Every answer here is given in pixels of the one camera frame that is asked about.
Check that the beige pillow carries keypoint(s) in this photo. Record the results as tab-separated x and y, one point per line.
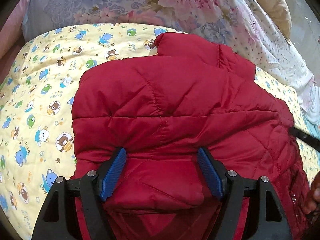
279	13

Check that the floral white blue quilt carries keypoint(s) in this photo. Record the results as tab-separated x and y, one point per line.
240	24

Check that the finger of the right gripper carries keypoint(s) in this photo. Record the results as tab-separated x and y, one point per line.
306	138

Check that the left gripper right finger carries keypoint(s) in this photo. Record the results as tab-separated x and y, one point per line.
251	202

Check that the pink padded quilt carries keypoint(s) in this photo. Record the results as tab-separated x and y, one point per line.
11	37

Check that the red quilted puffer jacket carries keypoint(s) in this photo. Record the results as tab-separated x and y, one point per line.
161	109

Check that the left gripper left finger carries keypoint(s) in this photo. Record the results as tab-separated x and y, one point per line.
76	204

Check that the light blue floral sheet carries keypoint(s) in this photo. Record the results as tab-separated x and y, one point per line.
313	128

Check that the person's right hand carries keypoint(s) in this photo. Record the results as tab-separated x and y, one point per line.
313	197

